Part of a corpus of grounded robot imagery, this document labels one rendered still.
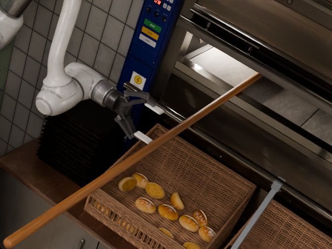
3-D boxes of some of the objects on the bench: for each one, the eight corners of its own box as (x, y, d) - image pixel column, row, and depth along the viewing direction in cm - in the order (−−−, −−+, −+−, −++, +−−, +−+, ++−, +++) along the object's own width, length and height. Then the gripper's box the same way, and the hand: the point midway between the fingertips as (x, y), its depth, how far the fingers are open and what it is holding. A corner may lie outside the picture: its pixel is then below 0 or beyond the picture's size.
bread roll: (140, 229, 266) (144, 221, 263) (133, 238, 261) (137, 229, 258) (120, 218, 268) (123, 209, 265) (113, 227, 263) (116, 218, 260)
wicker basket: (141, 165, 305) (157, 120, 290) (237, 228, 289) (260, 185, 274) (80, 209, 267) (96, 161, 252) (187, 286, 250) (211, 239, 235)
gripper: (125, 66, 225) (172, 96, 219) (108, 120, 239) (151, 150, 232) (113, 72, 219) (161, 103, 213) (96, 127, 233) (141, 158, 226)
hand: (153, 126), depth 223 cm, fingers open, 13 cm apart
